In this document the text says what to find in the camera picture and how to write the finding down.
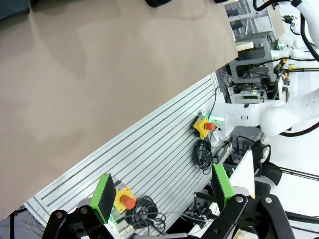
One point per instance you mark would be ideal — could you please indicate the grey metal equipment rack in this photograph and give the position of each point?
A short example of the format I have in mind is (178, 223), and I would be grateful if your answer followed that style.
(254, 53)

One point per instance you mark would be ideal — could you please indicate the slotted aluminium base plate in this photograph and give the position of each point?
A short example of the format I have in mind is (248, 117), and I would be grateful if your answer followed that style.
(149, 154)

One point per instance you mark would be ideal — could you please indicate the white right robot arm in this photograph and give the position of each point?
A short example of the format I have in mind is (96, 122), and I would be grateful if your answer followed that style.
(281, 119)

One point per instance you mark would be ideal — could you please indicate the yellow emergency stop button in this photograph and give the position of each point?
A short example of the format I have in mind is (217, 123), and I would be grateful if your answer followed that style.
(122, 196)
(200, 125)

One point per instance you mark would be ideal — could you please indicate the black shoe stand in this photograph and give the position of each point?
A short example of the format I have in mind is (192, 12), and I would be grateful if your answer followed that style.
(12, 7)

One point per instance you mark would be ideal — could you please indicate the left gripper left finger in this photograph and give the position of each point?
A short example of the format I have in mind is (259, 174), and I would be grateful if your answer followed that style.
(103, 196)

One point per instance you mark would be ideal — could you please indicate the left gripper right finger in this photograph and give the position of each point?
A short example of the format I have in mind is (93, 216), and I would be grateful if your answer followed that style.
(224, 186)

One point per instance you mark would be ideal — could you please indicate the black power adapter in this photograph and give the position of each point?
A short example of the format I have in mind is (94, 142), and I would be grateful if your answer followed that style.
(223, 152)

